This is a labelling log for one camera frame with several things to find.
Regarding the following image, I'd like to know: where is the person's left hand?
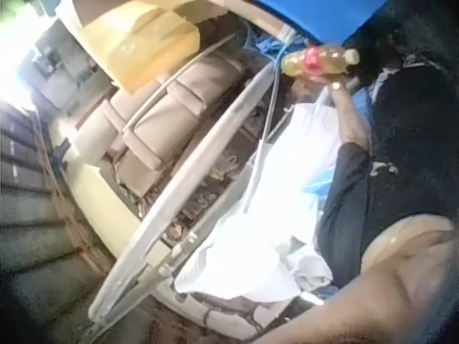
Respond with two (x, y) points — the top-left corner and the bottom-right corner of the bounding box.
(285, 70), (351, 108)

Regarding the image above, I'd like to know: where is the yellow drink bottle red label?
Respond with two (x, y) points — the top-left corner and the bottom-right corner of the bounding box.
(280, 44), (361, 78)

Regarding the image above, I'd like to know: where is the blue plastic sheet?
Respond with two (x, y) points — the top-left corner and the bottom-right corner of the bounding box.
(250, 0), (390, 41)

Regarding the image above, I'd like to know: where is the white cloth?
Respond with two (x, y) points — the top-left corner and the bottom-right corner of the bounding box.
(174, 102), (346, 302)

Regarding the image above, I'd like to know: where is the heap of beige sacks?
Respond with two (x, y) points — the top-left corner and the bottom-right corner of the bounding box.
(74, 52), (252, 200)

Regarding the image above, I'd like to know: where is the grey curved bar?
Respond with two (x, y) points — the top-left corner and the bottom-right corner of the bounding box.
(87, 67), (285, 325)

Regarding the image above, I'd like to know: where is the yellow plastic container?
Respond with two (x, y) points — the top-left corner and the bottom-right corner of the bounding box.
(70, 0), (202, 95)

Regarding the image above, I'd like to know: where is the grey cabinet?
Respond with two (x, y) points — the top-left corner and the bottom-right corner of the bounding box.
(31, 17), (105, 110)

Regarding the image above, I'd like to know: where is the dark staircase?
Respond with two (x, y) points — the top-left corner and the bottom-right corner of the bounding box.
(0, 100), (121, 323)

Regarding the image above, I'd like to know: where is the blue cord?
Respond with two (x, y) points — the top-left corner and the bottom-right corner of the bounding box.
(239, 17), (293, 78)

